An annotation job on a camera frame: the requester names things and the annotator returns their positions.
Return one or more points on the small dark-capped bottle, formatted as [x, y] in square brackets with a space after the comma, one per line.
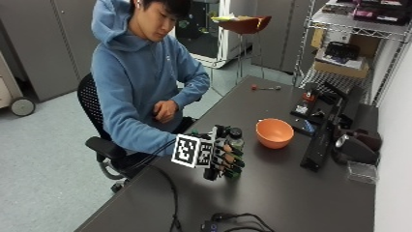
[236, 137]

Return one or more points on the white marker cube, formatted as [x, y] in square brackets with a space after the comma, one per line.
[192, 150]

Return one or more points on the orange bowl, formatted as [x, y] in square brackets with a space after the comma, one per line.
[275, 133]

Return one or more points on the person in blue hoodie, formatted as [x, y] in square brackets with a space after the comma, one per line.
[132, 80]

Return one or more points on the black office chair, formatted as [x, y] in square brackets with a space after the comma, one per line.
[96, 146]

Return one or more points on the small blue-black gadget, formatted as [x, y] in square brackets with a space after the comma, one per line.
[307, 126]

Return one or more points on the long black bar device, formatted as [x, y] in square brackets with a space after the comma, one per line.
[319, 146]

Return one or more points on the small black hub device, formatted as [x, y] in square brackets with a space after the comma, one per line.
[208, 226]

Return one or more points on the black fixture with red part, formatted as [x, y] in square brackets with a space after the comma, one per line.
[307, 103]

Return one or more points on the white glass-door cabinet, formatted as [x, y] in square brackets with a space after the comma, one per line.
[201, 32]

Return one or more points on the dark rounded device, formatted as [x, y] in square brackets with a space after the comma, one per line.
[356, 148]

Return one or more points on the clear plastic box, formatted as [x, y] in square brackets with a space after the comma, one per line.
[363, 172]

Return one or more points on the orange bar stool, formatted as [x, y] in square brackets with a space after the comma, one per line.
[245, 25]

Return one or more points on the grey metal cabinet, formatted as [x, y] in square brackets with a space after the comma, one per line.
[47, 45]

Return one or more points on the beige wheeled cart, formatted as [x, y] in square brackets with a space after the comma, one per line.
[12, 93]

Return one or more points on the flat cardboard box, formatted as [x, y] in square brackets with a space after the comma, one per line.
[341, 68]

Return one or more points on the grey storage cabinet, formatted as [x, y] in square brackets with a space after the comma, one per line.
[283, 32]

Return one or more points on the black pouch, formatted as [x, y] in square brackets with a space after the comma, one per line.
[341, 51]

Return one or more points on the pile of dark boxes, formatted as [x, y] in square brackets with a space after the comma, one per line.
[368, 9]

